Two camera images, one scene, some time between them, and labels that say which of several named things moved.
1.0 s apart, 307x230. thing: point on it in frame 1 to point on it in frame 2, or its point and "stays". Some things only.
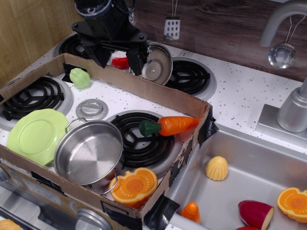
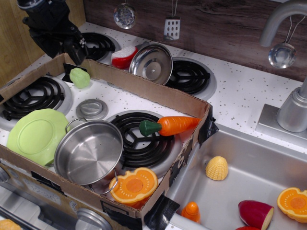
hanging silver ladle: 283,55 stays
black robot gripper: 107,23 to 50,26
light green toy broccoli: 80,78 stays
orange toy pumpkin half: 134,188 stays
